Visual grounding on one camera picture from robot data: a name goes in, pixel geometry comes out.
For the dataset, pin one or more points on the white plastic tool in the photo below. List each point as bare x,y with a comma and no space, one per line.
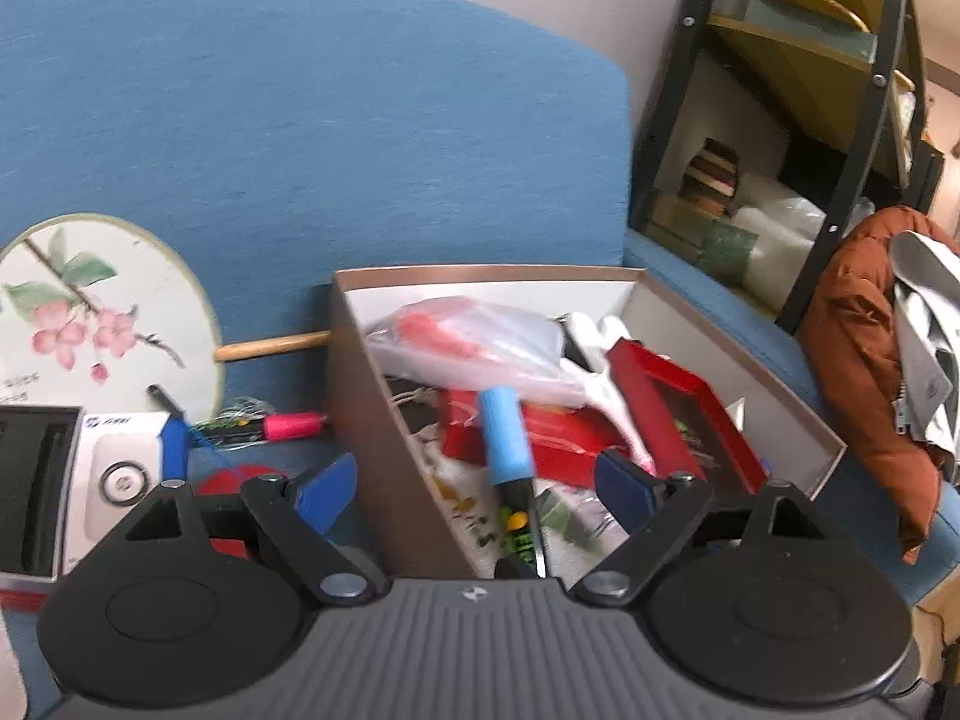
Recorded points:
592,382

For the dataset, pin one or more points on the round floral hand fan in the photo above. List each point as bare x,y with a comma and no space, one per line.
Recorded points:
112,315

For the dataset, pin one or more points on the black metal shelf rack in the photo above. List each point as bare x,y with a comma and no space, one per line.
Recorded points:
862,127

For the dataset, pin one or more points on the grey zip jacket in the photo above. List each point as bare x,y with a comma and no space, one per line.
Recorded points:
926,330

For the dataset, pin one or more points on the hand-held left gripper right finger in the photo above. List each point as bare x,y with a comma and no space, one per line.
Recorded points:
621,486

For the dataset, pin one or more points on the brown cardboard box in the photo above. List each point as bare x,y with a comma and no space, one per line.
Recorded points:
375,427

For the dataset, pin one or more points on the brown puffer jacket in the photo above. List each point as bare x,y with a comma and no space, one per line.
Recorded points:
847,360

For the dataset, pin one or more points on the white appliance box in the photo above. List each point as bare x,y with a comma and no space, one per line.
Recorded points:
112,480

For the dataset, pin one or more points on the striped wooden bowl stack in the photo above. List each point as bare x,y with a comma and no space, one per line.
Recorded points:
711,176

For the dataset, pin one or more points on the flat red box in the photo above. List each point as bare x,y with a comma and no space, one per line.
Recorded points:
570,442

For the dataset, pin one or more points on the pink-capped pen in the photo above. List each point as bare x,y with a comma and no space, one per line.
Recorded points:
292,426

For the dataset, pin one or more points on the clear bag with red item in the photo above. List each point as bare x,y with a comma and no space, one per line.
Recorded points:
487,337

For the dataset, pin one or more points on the curved wooden hoop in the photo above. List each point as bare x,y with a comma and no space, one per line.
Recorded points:
814,4

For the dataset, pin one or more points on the clear plastic bags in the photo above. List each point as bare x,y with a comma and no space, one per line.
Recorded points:
780,236

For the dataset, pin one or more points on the flower print paper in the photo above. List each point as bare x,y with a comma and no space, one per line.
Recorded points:
457,495

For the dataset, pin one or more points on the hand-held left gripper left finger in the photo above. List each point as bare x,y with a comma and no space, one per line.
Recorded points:
328,493

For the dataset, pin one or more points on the red framed box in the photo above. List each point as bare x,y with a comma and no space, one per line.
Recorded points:
675,390

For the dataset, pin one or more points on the blue sofa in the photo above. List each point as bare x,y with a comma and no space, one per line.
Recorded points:
300,127

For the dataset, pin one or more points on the round red item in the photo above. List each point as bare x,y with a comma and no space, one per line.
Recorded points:
225,484

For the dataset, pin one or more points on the blue-capped black marker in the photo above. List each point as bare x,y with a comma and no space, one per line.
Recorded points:
504,435

